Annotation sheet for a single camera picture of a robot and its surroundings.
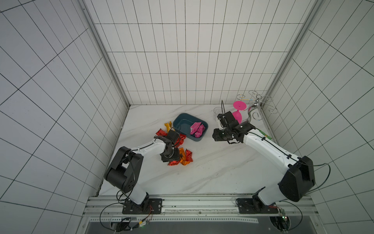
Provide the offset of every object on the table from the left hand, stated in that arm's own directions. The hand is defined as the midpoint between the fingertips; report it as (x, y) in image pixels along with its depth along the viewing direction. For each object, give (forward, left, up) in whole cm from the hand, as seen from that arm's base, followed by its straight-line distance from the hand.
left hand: (172, 161), depth 88 cm
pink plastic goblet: (+22, -39, +27) cm, 52 cm away
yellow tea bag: (+24, +4, +4) cm, 25 cm away
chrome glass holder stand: (+24, -50, +29) cm, 63 cm away
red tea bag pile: (+14, -4, +2) cm, 15 cm away
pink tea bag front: (+20, -18, +4) cm, 27 cm away
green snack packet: (+20, -64, 0) cm, 67 cm away
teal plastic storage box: (+31, -5, -1) cm, 32 cm away
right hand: (+10, -23, +15) cm, 29 cm away
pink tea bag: (+23, -14, +4) cm, 27 cm away
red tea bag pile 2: (+2, -10, +3) cm, 11 cm away
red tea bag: (+20, +10, +2) cm, 22 cm away
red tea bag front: (-2, -1, +2) cm, 3 cm away
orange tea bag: (+4, -6, +1) cm, 7 cm away
